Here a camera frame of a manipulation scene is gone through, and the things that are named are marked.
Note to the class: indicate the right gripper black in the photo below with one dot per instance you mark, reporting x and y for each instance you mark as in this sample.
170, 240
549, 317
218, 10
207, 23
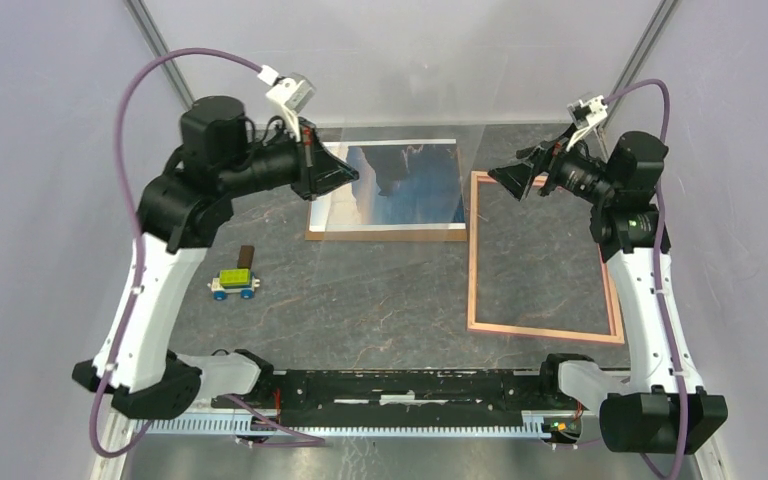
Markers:
516, 178

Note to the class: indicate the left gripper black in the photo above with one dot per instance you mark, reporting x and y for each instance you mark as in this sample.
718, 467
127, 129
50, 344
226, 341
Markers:
318, 169

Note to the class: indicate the landscape photo print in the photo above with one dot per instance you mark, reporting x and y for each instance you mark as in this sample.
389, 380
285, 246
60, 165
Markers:
397, 185

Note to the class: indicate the pink wooden picture frame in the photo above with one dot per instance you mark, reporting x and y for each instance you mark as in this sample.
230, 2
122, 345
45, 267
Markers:
616, 335

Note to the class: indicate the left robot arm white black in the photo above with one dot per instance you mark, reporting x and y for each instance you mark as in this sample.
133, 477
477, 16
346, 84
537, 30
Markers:
179, 215

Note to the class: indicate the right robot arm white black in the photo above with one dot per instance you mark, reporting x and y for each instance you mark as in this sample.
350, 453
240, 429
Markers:
664, 407

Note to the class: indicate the blue cube block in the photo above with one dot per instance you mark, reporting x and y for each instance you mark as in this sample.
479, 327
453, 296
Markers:
272, 176

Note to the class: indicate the brown brick block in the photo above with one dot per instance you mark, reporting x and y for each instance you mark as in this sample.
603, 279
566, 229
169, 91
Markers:
245, 257

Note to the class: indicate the toy brick car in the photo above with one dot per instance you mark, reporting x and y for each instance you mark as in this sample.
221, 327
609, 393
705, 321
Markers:
240, 281

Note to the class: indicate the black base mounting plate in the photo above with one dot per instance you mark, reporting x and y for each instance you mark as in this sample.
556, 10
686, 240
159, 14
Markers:
408, 398

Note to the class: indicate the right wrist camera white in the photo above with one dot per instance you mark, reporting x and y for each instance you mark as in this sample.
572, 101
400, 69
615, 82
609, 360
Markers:
586, 115

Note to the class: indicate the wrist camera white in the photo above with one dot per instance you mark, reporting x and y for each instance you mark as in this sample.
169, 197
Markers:
586, 115
288, 94

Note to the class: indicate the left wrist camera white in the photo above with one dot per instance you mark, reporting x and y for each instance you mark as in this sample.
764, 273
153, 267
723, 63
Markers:
288, 94

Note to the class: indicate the slotted cable duct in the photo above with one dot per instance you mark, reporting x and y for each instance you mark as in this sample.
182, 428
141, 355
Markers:
241, 424

